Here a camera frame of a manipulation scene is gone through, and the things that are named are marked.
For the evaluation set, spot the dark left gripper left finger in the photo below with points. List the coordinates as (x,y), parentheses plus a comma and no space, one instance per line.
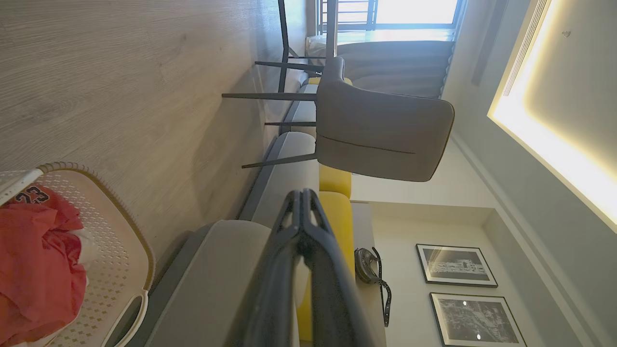
(274,289)

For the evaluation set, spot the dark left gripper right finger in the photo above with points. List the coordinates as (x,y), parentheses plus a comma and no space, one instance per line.
(332,299)

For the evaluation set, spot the beige perforated laundry basket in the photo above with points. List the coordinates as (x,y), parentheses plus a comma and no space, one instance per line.
(120,270)

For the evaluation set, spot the grey fabric sofa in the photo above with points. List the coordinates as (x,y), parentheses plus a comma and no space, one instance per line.
(217,270)

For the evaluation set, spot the yellow cushion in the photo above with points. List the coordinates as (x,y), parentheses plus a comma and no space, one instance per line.
(335,180)
(340,226)
(315,80)

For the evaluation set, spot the black framed picture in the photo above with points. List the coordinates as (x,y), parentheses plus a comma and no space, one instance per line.
(455,265)
(475,320)

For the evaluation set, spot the grey chair with black legs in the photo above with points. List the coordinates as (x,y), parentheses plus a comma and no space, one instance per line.
(376,125)

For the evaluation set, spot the white garment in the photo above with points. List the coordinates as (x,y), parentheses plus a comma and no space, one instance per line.
(89,246)

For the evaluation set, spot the red jersey garment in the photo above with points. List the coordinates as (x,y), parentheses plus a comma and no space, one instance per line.
(38,270)

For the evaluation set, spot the grey curtain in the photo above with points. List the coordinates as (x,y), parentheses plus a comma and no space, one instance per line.
(400,67)

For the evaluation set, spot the table with black legs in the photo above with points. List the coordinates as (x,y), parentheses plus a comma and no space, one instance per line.
(283,38)

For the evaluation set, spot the window with dark railing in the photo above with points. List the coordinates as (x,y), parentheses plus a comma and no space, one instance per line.
(414,12)

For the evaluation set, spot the ceiling air vent grille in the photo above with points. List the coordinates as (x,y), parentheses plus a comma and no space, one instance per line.
(525,48)

